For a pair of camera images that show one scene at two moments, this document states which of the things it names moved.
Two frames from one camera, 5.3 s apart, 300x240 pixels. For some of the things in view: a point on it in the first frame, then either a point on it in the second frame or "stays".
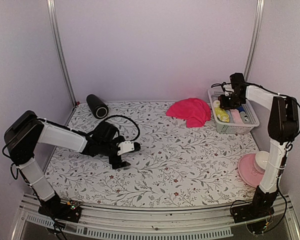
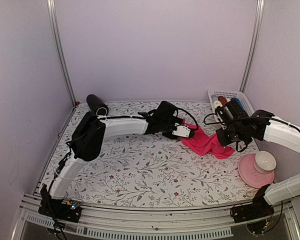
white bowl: x=261 y=161 stays
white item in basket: x=216 y=103 stays
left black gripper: x=114 y=161 → x=178 y=119
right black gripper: x=223 y=104 → x=224 y=140
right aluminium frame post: x=256 y=25 stays
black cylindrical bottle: x=99 y=109 stays
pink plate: x=248 y=172 stays
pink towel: x=194 y=111 → x=203 y=144
